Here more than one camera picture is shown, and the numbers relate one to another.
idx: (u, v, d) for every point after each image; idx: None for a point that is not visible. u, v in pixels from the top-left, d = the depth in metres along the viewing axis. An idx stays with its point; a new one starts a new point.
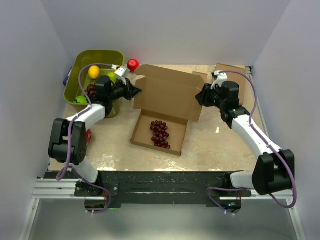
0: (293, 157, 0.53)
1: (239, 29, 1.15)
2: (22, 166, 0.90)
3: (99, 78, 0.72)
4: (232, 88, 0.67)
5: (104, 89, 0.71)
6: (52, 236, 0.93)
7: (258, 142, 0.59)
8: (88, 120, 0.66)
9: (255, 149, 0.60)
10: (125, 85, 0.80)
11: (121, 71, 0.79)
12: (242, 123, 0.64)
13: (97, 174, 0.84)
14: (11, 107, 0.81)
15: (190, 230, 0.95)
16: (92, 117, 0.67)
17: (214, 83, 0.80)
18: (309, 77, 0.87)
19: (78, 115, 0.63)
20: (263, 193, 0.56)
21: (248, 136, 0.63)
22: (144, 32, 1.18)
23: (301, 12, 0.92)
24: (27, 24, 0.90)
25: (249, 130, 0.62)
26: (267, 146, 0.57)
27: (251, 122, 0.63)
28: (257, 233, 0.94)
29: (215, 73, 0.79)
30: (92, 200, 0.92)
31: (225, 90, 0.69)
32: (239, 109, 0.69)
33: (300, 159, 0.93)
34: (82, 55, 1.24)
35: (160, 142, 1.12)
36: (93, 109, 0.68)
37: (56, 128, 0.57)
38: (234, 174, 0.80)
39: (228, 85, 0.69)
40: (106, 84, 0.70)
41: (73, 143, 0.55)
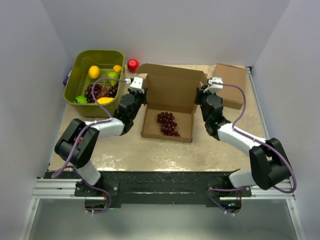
0: (279, 144, 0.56)
1: (239, 29, 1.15)
2: (22, 166, 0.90)
3: (124, 97, 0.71)
4: (217, 106, 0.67)
5: (126, 110, 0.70)
6: (52, 236, 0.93)
7: (245, 140, 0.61)
8: (103, 131, 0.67)
9: (244, 148, 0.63)
10: (142, 93, 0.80)
11: (138, 83, 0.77)
12: (226, 130, 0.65)
13: (98, 178, 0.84)
14: (11, 108, 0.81)
15: (190, 230, 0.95)
16: (108, 128, 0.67)
17: (208, 88, 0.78)
18: (309, 77, 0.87)
19: (96, 121, 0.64)
20: (268, 188, 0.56)
21: (235, 140, 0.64)
22: (144, 33, 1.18)
23: (301, 12, 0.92)
24: (27, 24, 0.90)
25: (234, 134, 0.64)
26: (253, 141, 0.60)
27: (234, 127, 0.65)
28: (257, 233, 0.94)
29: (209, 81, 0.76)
30: (92, 200, 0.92)
31: (210, 107, 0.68)
32: (222, 122, 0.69)
33: (300, 160, 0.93)
34: (82, 55, 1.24)
35: (170, 132, 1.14)
36: (112, 122, 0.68)
37: (71, 127, 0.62)
38: (233, 174, 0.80)
39: (212, 102, 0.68)
40: (129, 105, 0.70)
41: (79, 147, 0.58)
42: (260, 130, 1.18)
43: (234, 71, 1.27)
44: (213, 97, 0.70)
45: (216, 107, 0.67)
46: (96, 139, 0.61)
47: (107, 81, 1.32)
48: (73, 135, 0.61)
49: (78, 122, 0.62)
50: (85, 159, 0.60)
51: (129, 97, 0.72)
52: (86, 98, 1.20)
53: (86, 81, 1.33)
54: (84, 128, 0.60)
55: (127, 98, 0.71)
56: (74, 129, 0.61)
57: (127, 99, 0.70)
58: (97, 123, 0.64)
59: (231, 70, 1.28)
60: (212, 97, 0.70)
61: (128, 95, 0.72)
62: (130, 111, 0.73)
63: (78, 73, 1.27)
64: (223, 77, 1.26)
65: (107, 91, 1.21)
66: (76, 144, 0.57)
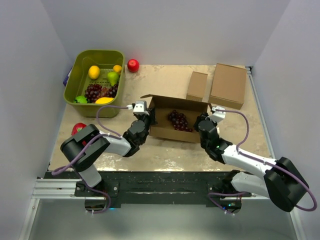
0: (290, 163, 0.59)
1: (239, 28, 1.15)
2: (22, 166, 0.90)
3: (135, 123, 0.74)
4: (211, 129, 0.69)
5: (134, 136, 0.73)
6: (52, 236, 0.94)
7: (255, 165, 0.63)
8: (111, 145, 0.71)
9: (255, 172, 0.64)
10: (148, 115, 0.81)
11: (140, 107, 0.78)
12: (232, 153, 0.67)
13: (98, 181, 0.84)
14: (10, 107, 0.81)
15: (190, 229, 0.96)
16: (118, 145, 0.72)
17: (209, 116, 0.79)
18: (309, 77, 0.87)
19: (109, 134, 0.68)
20: (291, 208, 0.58)
21: (242, 163, 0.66)
22: (144, 33, 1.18)
23: (301, 12, 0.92)
24: (27, 24, 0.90)
25: (242, 158, 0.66)
26: (264, 164, 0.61)
27: (238, 149, 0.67)
28: (257, 233, 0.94)
29: (213, 109, 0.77)
30: (92, 200, 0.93)
31: (204, 132, 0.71)
32: (223, 144, 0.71)
33: (300, 159, 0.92)
34: (82, 55, 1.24)
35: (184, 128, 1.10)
36: (122, 141, 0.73)
37: (85, 131, 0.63)
38: (235, 180, 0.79)
39: (205, 127, 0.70)
40: (137, 133, 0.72)
41: (86, 152, 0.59)
42: (260, 130, 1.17)
43: (234, 72, 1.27)
44: (204, 122, 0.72)
45: (211, 131, 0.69)
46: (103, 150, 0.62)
47: (107, 81, 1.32)
48: (83, 138, 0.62)
49: (92, 129, 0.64)
50: (85, 165, 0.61)
51: (139, 123, 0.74)
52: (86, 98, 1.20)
53: (86, 81, 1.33)
54: (97, 136, 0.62)
55: (136, 125, 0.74)
56: (87, 134, 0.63)
57: (137, 126, 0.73)
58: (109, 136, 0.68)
59: (231, 70, 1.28)
60: (203, 122, 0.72)
61: (139, 121, 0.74)
62: (139, 138, 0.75)
63: (78, 73, 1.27)
64: (223, 77, 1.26)
65: (107, 91, 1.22)
66: (84, 149, 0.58)
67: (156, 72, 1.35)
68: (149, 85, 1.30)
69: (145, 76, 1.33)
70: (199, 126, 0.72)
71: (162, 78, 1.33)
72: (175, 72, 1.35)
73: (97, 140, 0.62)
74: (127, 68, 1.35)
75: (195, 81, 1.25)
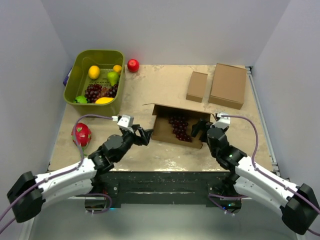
0: (309, 190, 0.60)
1: (239, 28, 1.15)
2: (22, 166, 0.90)
3: (112, 137, 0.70)
4: (220, 137, 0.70)
5: (109, 152, 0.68)
6: (51, 236, 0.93)
7: (275, 187, 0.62)
8: (63, 183, 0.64)
9: (272, 193, 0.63)
10: (132, 132, 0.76)
11: (125, 121, 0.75)
12: (248, 169, 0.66)
13: (89, 190, 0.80)
14: (10, 107, 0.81)
15: (190, 230, 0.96)
16: (71, 179, 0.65)
17: (214, 123, 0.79)
18: (309, 77, 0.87)
19: (48, 177, 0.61)
20: (302, 230, 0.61)
21: (258, 181, 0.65)
22: (144, 33, 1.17)
23: (301, 12, 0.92)
24: (27, 24, 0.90)
25: (259, 176, 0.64)
26: (284, 188, 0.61)
27: (256, 166, 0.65)
28: (257, 234, 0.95)
29: (218, 115, 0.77)
30: (91, 200, 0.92)
31: (213, 140, 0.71)
32: (235, 152, 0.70)
33: (301, 160, 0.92)
34: (83, 55, 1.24)
35: (182, 134, 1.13)
36: (78, 171, 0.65)
37: (22, 181, 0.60)
38: (239, 185, 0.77)
39: (214, 134, 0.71)
40: (112, 149, 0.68)
41: (20, 208, 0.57)
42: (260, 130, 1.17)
43: (234, 72, 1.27)
44: (212, 130, 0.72)
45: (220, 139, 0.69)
46: (39, 202, 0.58)
47: (107, 81, 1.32)
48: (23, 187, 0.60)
49: (28, 177, 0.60)
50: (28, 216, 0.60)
51: (117, 139, 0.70)
52: (86, 98, 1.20)
53: (86, 81, 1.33)
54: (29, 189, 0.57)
55: (113, 140, 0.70)
56: (23, 183, 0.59)
57: (114, 140, 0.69)
58: (49, 179, 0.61)
59: (231, 70, 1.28)
60: (212, 130, 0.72)
61: (116, 136, 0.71)
62: (114, 155, 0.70)
63: (78, 73, 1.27)
64: (224, 76, 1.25)
65: (107, 91, 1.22)
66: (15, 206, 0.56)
67: (156, 72, 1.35)
68: (149, 85, 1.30)
69: (145, 76, 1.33)
70: (208, 133, 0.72)
71: (162, 78, 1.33)
72: (175, 72, 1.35)
73: (30, 192, 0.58)
74: (127, 68, 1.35)
75: (195, 81, 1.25)
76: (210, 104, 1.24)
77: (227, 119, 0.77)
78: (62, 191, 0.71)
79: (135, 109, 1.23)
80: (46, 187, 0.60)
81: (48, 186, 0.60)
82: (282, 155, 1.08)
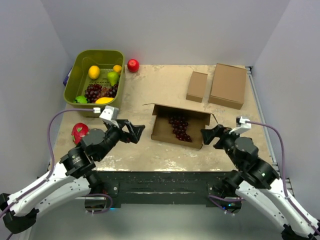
0: None
1: (239, 28, 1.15)
2: (22, 166, 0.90)
3: (93, 132, 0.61)
4: (253, 150, 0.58)
5: (89, 149, 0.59)
6: (51, 236, 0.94)
7: (299, 221, 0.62)
8: (38, 197, 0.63)
9: (292, 221, 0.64)
10: (117, 127, 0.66)
11: (108, 113, 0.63)
12: (278, 196, 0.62)
13: (88, 191, 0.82)
14: (10, 107, 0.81)
15: (190, 230, 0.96)
16: (43, 193, 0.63)
17: (234, 129, 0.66)
18: (309, 77, 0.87)
19: (16, 199, 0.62)
20: None
21: (282, 207, 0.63)
22: (144, 33, 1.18)
23: (301, 12, 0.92)
24: (27, 24, 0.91)
25: (287, 205, 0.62)
26: (308, 224, 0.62)
27: (288, 196, 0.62)
28: (257, 234, 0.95)
29: (240, 120, 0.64)
30: (91, 200, 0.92)
31: (243, 153, 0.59)
32: (263, 166, 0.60)
33: (301, 160, 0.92)
34: (83, 55, 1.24)
35: (182, 135, 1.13)
36: (47, 184, 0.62)
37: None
38: (243, 190, 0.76)
39: (244, 147, 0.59)
40: (91, 146, 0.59)
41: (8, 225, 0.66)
42: (260, 130, 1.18)
43: (234, 72, 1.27)
44: (241, 140, 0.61)
45: (252, 152, 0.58)
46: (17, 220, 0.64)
47: (107, 81, 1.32)
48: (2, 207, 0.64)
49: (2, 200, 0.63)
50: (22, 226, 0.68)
51: (98, 133, 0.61)
52: (86, 98, 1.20)
53: (86, 81, 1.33)
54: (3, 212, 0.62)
55: (94, 134, 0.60)
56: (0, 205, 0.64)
57: (95, 135, 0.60)
58: (19, 200, 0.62)
59: (231, 70, 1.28)
60: (241, 140, 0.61)
61: (97, 131, 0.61)
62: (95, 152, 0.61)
63: (78, 73, 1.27)
64: (224, 76, 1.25)
65: (107, 91, 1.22)
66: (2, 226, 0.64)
67: (156, 72, 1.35)
68: (149, 84, 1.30)
69: (145, 76, 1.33)
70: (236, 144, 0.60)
71: (162, 78, 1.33)
72: (175, 72, 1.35)
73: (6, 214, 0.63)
74: (127, 68, 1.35)
75: (195, 81, 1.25)
76: (210, 104, 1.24)
77: (249, 124, 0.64)
78: (53, 198, 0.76)
79: (135, 109, 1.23)
80: (17, 208, 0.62)
81: (18, 207, 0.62)
82: (282, 155, 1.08)
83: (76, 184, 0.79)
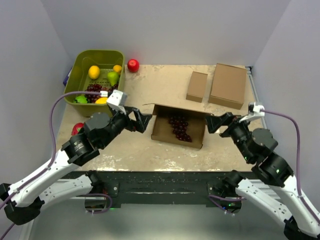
0: None
1: (239, 28, 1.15)
2: (22, 166, 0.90)
3: (95, 115, 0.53)
4: (271, 143, 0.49)
5: (92, 133, 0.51)
6: (51, 236, 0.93)
7: (310, 221, 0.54)
8: (41, 186, 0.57)
9: (300, 220, 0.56)
10: (124, 113, 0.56)
11: (115, 98, 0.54)
12: (291, 194, 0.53)
13: (89, 190, 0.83)
14: (10, 107, 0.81)
15: (190, 230, 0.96)
16: (46, 182, 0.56)
17: (245, 117, 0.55)
18: (309, 77, 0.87)
19: (17, 188, 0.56)
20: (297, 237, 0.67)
21: (292, 205, 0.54)
22: (144, 32, 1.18)
23: (301, 12, 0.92)
24: (27, 24, 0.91)
25: (300, 204, 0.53)
26: (318, 224, 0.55)
27: (301, 194, 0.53)
28: (257, 234, 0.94)
29: (255, 108, 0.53)
30: (91, 200, 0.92)
31: (259, 146, 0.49)
32: (282, 162, 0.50)
33: (301, 160, 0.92)
34: (83, 55, 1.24)
35: (182, 135, 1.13)
36: (49, 172, 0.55)
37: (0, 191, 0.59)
38: (241, 189, 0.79)
39: (262, 140, 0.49)
40: (95, 129, 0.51)
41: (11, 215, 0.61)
42: None
43: (235, 71, 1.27)
44: (259, 131, 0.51)
45: (271, 147, 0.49)
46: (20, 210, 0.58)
47: (107, 81, 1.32)
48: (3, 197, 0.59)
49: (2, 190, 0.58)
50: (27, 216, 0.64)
51: (102, 116, 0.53)
52: (86, 98, 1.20)
53: (86, 81, 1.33)
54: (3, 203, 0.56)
55: (98, 118, 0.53)
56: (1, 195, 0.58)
57: (97, 119, 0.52)
58: (20, 189, 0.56)
59: (231, 70, 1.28)
60: (259, 132, 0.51)
61: (101, 114, 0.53)
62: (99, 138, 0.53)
63: (78, 73, 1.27)
64: (223, 76, 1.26)
65: (107, 91, 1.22)
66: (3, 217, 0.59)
67: (156, 72, 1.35)
68: (149, 84, 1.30)
69: (145, 76, 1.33)
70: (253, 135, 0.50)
71: (162, 78, 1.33)
72: (175, 72, 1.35)
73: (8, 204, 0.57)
74: (127, 68, 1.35)
75: (195, 81, 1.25)
76: (210, 104, 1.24)
77: (263, 112, 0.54)
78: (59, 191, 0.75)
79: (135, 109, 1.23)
80: (18, 198, 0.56)
81: (20, 197, 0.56)
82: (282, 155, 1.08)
83: (78, 181, 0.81)
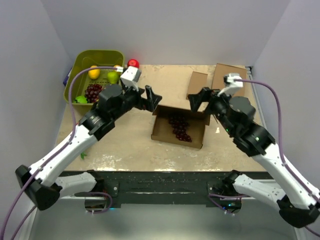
0: None
1: (239, 28, 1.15)
2: (22, 166, 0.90)
3: (108, 88, 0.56)
4: (249, 110, 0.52)
5: (108, 104, 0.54)
6: (52, 236, 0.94)
7: (298, 190, 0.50)
8: (63, 162, 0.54)
9: (291, 193, 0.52)
10: (136, 91, 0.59)
11: (130, 73, 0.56)
12: (274, 161, 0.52)
13: (93, 185, 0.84)
14: (10, 108, 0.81)
15: (190, 229, 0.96)
16: (69, 156, 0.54)
17: (222, 91, 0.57)
18: (309, 77, 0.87)
19: (41, 166, 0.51)
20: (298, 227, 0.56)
21: (278, 175, 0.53)
22: (144, 32, 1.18)
23: (301, 12, 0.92)
24: (27, 25, 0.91)
25: (285, 172, 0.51)
26: (309, 194, 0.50)
27: (284, 161, 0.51)
28: (257, 234, 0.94)
29: (228, 79, 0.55)
30: (91, 200, 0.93)
31: (237, 113, 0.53)
32: (260, 130, 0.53)
33: (301, 160, 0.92)
34: (82, 55, 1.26)
35: (182, 135, 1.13)
36: (72, 145, 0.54)
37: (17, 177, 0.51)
38: (238, 183, 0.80)
39: (240, 107, 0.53)
40: (111, 98, 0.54)
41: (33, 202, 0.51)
42: None
43: (235, 71, 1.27)
44: (238, 101, 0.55)
45: (248, 114, 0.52)
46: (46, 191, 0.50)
47: (107, 81, 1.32)
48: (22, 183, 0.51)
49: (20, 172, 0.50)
50: (49, 202, 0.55)
51: (116, 88, 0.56)
52: (86, 98, 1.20)
53: (86, 81, 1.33)
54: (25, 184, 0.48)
55: (112, 90, 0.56)
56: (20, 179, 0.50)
57: (111, 90, 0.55)
58: (44, 166, 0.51)
59: (231, 70, 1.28)
60: (238, 102, 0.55)
61: (115, 87, 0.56)
62: (114, 109, 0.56)
63: (78, 73, 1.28)
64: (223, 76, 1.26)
65: None
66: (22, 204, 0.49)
67: (156, 72, 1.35)
68: (149, 84, 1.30)
69: (145, 76, 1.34)
70: (231, 104, 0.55)
71: (162, 78, 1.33)
72: (175, 72, 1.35)
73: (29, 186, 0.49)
74: (126, 68, 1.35)
75: (195, 81, 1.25)
76: None
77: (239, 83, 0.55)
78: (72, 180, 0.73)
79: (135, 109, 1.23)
80: (44, 176, 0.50)
81: (46, 174, 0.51)
82: None
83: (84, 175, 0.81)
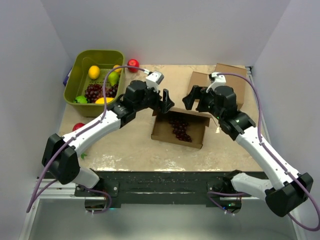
0: (311, 181, 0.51)
1: (239, 28, 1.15)
2: (22, 166, 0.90)
3: (134, 83, 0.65)
4: (229, 95, 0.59)
5: (134, 96, 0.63)
6: (52, 236, 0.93)
7: (274, 168, 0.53)
8: (92, 137, 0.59)
9: (269, 174, 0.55)
10: (156, 92, 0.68)
11: (155, 76, 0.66)
12: (252, 140, 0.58)
13: (97, 181, 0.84)
14: (10, 108, 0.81)
15: (190, 229, 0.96)
16: (98, 132, 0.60)
17: (210, 86, 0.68)
18: (308, 77, 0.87)
19: (76, 134, 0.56)
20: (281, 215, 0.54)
21: (257, 155, 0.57)
22: (143, 33, 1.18)
23: (301, 12, 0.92)
24: (27, 25, 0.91)
25: (263, 151, 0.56)
26: (285, 173, 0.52)
27: (262, 140, 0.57)
28: (257, 234, 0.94)
29: (212, 74, 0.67)
30: (92, 200, 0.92)
31: (220, 98, 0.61)
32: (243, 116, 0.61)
33: (300, 160, 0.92)
34: (82, 55, 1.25)
35: (182, 135, 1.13)
36: (103, 123, 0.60)
37: (49, 145, 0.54)
38: (236, 178, 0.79)
39: (222, 92, 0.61)
40: (137, 90, 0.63)
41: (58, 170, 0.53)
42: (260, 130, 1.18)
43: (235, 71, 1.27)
44: (221, 88, 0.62)
45: (229, 98, 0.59)
46: (75, 159, 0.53)
47: None
48: (53, 150, 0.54)
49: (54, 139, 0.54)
50: (70, 176, 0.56)
51: (139, 83, 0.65)
52: (86, 98, 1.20)
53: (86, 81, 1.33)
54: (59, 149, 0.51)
55: (137, 84, 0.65)
56: (52, 146, 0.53)
57: (136, 85, 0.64)
58: (78, 136, 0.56)
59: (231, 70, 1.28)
60: (220, 88, 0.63)
61: (139, 83, 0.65)
62: (137, 100, 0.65)
63: (78, 73, 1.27)
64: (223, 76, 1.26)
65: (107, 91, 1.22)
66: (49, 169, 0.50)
67: None
68: None
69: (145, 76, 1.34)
70: (215, 90, 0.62)
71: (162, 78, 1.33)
72: (175, 72, 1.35)
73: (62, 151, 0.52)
74: (126, 68, 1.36)
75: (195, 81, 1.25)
76: None
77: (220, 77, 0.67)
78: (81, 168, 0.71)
79: None
80: (77, 144, 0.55)
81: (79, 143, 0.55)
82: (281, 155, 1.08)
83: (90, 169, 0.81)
